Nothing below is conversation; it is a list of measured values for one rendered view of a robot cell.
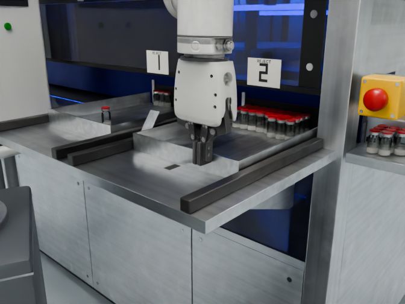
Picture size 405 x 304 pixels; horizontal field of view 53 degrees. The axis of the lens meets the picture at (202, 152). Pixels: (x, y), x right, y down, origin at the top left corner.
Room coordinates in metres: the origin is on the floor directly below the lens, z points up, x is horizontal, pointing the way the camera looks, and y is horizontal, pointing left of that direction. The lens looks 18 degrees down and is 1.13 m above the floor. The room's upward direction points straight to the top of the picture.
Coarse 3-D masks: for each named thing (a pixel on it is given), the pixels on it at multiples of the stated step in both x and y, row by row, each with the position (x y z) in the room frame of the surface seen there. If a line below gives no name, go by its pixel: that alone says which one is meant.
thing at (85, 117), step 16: (128, 96) 1.20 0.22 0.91; (144, 96) 1.24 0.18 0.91; (48, 112) 1.01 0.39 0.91; (64, 112) 1.04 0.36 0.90; (80, 112) 1.07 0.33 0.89; (96, 112) 1.11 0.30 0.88; (112, 112) 1.12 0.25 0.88; (128, 112) 1.12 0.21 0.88; (144, 112) 1.12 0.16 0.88; (160, 112) 1.12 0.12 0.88; (80, 128) 0.92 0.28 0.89; (96, 128) 0.87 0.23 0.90; (112, 128) 0.84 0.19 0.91; (128, 128) 0.87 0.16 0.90
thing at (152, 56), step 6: (150, 54) 1.14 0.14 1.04; (156, 54) 1.12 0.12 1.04; (162, 54) 1.10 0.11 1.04; (150, 60) 1.14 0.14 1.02; (156, 60) 1.12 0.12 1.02; (162, 60) 1.10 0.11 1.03; (150, 66) 1.14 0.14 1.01; (156, 66) 1.12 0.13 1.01; (162, 66) 1.10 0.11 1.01; (168, 66) 1.09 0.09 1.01; (156, 72) 1.12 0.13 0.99; (162, 72) 1.11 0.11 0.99; (168, 72) 1.09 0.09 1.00
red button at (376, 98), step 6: (372, 90) 0.71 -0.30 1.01; (378, 90) 0.70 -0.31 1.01; (384, 90) 0.71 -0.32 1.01; (366, 96) 0.71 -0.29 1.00; (372, 96) 0.70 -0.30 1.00; (378, 96) 0.70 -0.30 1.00; (384, 96) 0.70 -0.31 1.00; (366, 102) 0.71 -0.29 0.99; (372, 102) 0.70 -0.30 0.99; (378, 102) 0.70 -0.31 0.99; (384, 102) 0.69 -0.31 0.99; (366, 108) 0.71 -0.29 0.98; (372, 108) 0.70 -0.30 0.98; (378, 108) 0.70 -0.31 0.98
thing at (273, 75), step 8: (248, 64) 0.92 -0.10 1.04; (256, 64) 0.91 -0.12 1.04; (272, 64) 0.88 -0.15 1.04; (280, 64) 0.87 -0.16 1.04; (248, 72) 0.92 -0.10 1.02; (256, 72) 0.91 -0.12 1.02; (272, 72) 0.88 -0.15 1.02; (280, 72) 0.87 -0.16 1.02; (248, 80) 0.92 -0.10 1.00; (256, 80) 0.90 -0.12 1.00; (272, 80) 0.88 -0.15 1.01
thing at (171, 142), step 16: (160, 128) 0.83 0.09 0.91; (176, 128) 0.87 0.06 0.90; (240, 128) 0.94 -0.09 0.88; (144, 144) 0.76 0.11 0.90; (160, 144) 0.73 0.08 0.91; (176, 144) 0.70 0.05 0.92; (192, 144) 0.81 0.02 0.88; (224, 144) 0.81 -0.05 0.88; (240, 144) 0.81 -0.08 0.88; (256, 144) 0.81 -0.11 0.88; (272, 144) 0.81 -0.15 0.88; (288, 144) 0.73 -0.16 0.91; (176, 160) 0.70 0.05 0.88; (224, 160) 0.63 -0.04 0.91; (240, 160) 0.62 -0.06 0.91; (256, 160) 0.65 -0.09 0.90; (224, 176) 0.63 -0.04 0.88
